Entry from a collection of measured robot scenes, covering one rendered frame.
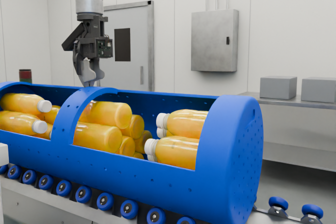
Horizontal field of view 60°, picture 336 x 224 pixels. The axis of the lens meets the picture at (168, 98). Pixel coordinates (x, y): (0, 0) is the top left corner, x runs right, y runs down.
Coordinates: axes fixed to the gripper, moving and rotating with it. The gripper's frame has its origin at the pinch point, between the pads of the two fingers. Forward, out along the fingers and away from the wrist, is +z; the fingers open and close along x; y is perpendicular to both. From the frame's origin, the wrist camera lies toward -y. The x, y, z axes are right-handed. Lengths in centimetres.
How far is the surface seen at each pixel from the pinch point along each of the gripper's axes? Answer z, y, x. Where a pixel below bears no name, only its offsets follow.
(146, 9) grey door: -85, -205, 331
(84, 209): 30.4, 9.1, -11.2
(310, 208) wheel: 25, 60, 8
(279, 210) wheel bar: 28, 54, 8
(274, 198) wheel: 25, 52, 9
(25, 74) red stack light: 0, -80, 34
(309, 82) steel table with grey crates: 14, 40, 255
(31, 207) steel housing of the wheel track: 34.9, -11.1, -12.6
